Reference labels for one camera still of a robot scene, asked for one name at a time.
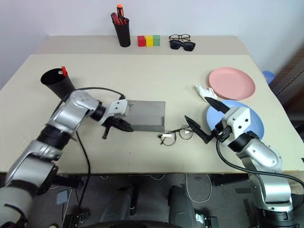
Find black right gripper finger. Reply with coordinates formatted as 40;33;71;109
184;115;210;144
204;96;231;114

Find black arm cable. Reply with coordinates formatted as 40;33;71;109
50;87;126;212
215;138;304;190

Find red handled pliers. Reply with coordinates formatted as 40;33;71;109
110;12;122;26

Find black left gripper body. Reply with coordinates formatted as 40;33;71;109
104;115;124;130

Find blue round container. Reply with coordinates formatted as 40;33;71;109
262;70;276;84

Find grey glasses case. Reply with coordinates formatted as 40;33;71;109
127;100;166;133

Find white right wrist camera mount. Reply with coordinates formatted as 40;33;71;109
221;106;252;143

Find white crumpled tissue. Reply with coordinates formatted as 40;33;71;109
195;83;218;103

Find black power strip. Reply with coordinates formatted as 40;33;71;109
63;213;86;228

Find black sunglasses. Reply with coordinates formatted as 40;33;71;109
169;39;197;52

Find brown frame glasses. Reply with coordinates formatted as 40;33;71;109
168;33;192;42

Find orange capped black screwdriver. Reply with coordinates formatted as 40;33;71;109
116;3;124;25

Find dark rounded shape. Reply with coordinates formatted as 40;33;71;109
98;184;139;224
167;184;198;228

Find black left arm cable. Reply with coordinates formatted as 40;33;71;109
50;87;126;212

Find black left gripper thin finger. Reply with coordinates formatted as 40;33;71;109
102;124;113;140

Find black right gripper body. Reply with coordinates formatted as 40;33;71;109
203;121;233;145

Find grey blue square pad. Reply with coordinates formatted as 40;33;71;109
57;190;69;205

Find black table frame bracket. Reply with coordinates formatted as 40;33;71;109
50;174;84;190

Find thin black round glasses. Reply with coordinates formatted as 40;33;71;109
158;125;194;146

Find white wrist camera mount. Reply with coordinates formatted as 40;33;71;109
98;99;130;126
221;106;252;143

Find pink plate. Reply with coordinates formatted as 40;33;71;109
209;67;257;101

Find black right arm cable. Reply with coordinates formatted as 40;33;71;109
215;138;304;190

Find dark wooden furniture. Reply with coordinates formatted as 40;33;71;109
270;47;304;143

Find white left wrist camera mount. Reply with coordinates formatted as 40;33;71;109
98;99;130;126

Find black tool holder cup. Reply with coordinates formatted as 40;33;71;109
113;17;132;48

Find black left gripper broad finger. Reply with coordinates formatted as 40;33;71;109
117;119;134;133

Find black box with silver clip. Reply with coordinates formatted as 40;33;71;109
194;214;219;228

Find blue plate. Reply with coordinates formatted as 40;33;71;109
206;99;265;141

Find white cable loop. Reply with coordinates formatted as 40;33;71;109
185;174;212;203

